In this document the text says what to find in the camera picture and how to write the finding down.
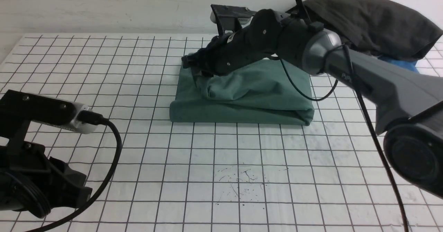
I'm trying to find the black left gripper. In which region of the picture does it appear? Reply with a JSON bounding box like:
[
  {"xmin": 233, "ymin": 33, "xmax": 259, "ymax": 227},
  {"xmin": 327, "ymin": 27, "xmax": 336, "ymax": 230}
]
[{"xmin": 0, "ymin": 142, "xmax": 92, "ymax": 218}]

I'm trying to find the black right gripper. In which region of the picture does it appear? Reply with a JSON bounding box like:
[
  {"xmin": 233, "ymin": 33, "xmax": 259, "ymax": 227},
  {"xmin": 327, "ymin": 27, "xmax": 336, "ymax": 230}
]
[{"xmin": 182, "ymin": 9, "xmax": 288, "ymax": 77}]

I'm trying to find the green long-sleeved shirt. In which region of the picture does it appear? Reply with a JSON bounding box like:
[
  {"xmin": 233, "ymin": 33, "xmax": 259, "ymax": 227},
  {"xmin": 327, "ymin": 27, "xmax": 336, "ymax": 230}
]
[{"xmin": 169, "ymin": 60, "xmax": 315, "ymax": 126}]

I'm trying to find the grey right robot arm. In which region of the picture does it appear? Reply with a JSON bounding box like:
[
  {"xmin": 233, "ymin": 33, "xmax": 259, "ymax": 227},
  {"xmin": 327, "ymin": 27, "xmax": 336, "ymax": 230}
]
[{"xmin": 182, "ymin": 9, "xmax": 443, "ymax": 197}]

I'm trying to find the dark grey garment pile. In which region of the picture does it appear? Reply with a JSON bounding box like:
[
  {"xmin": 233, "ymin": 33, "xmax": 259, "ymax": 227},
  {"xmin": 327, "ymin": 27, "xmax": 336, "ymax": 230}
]
[{"xmin": 303, "ymin": 0, "xmax": 442, "ymax": 62}]

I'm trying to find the blue garment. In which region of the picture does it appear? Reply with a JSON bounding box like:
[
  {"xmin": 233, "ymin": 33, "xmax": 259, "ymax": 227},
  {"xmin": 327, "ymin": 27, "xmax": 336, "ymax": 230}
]
[{"xmin": 377, "ymin": 56, "xmax": 419, "ymax": 73}]

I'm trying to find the white grid tablecloth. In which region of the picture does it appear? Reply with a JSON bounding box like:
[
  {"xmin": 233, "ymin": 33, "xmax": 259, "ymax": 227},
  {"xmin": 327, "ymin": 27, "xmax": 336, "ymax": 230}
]
[{"xmin": 0, "ymin": 34, "xmax": 443, "ymax": 232}]

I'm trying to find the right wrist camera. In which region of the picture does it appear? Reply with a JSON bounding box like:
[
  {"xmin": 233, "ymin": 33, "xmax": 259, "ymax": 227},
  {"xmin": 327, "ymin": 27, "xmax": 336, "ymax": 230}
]
[{"xmin": 210, "ymin": 4, "xmax": 256, "ymax": 36}]

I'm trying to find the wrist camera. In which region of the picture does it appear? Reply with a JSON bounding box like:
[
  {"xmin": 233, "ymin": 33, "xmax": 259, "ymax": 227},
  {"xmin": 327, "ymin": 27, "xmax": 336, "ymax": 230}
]
[
  {"xmin": 0, "ymin": 89, "xmax": 96, "ymax": 141},
  {"xmin": 210, "ymin": 4, "xmax": 256, "ymax": 36}
]

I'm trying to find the black right camera cable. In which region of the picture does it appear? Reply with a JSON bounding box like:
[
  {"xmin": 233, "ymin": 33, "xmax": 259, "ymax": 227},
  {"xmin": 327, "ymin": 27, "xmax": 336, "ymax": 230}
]
[{"xmin": 279, "ymin": 0, "xmax": 410, "ymax": 232}]

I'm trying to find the black camera cable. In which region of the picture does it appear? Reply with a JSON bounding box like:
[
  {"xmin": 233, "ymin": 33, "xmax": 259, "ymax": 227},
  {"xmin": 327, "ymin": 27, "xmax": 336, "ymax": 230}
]
[
  {"xmin": 279, "ymin": 0, "xmax": 410, "ymax": 232},
  {"xmin": 26, "ymin": 110, "xmax": 122, "ymax": 232}
]

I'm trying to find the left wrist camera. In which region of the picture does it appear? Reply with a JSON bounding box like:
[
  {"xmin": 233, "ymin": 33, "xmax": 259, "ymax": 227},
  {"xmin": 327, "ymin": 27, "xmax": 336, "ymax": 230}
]
[{"xmin": 0, "ymin": 89, "xmax": 96, "ymax": 141}]

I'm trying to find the black left camera cable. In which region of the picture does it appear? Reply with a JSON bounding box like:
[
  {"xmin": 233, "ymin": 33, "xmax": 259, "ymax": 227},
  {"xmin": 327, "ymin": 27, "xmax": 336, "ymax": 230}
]
[{"xmin": 26, "ymin": 110, "xmax": 122, "ymax": 232}]

